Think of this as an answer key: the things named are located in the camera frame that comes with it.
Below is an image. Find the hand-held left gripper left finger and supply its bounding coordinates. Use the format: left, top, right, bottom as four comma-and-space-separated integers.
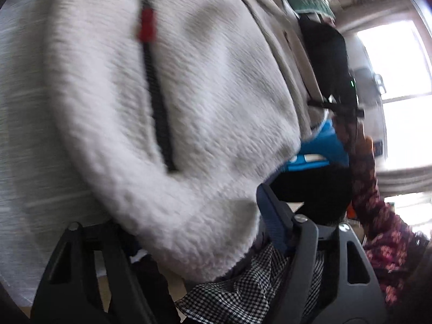
30, 222, 154, 324

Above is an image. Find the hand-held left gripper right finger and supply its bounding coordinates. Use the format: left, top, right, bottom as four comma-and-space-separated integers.
256, 183, 387, 324

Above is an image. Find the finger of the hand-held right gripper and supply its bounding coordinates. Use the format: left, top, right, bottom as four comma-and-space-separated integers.
309, 96, 365, 122

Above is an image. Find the white fleece zip jacket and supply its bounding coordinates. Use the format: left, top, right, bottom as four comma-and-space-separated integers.
44, 0, 326, 282

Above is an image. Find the person's right forearm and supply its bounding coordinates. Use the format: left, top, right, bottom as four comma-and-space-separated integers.
332, 115, 432, 308

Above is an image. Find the blue plastic box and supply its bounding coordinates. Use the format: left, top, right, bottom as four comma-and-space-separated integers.
285, 120, 350, 173

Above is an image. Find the bright window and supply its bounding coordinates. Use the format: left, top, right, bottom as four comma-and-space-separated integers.
351, 20, 432, 169

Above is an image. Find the black white checked clothing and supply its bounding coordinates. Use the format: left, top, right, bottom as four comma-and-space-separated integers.
175, 243, 325, 324

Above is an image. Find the light blue checked bed sheet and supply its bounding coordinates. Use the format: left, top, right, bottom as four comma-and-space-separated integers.
0, 0, 112, 306

